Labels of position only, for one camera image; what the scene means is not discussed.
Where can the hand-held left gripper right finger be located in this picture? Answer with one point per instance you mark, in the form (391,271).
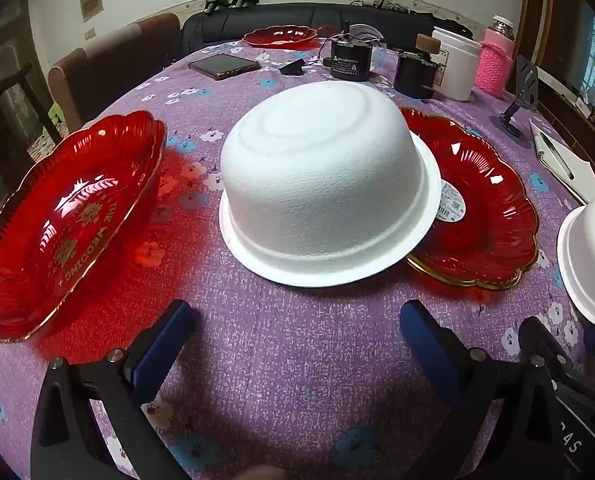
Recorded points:
(425,340)

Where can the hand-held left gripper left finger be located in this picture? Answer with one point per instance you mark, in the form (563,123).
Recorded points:
(170,330)

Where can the red glass plate gold lettering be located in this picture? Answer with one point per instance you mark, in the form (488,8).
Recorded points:
(77,220)

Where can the purple floral tablecloth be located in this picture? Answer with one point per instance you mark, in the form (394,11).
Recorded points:
(297,350)

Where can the red glass plate white sticker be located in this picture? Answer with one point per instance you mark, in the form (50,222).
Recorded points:
(487,220)

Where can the white notebook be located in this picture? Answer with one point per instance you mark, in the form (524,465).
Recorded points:
(582,170)

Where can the black pen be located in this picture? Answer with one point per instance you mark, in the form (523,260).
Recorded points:
(557,157)

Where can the black jar with cork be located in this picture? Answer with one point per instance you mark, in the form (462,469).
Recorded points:
(412,75)

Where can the dark phone stand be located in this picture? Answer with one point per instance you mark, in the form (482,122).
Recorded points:
(527,80)

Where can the black smartphone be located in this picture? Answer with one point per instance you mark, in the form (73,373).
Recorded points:
(225,66)

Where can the brown upholstered chair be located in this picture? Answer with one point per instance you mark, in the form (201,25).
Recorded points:
(77,75)

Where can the white plastic tub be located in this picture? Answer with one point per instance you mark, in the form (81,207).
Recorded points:
(460,70)

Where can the pink knitted bottle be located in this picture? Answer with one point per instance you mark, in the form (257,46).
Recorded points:
(495,65)

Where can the black cylindrical device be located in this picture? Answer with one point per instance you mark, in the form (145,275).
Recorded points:
(350,62)

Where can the small black wedge block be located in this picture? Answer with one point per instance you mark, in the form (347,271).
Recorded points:
(292,68)

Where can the small red glass plate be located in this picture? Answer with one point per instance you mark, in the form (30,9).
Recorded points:
(277,37)

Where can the black sofa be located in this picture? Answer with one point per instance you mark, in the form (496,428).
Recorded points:
(257,22)

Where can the wooden glass cabinet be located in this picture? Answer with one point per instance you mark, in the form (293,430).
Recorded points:
(2,35)

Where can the wall socket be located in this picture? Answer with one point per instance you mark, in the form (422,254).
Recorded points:
(90,34)

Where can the small wall plaque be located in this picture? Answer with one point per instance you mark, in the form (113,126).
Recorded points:
(91,5)

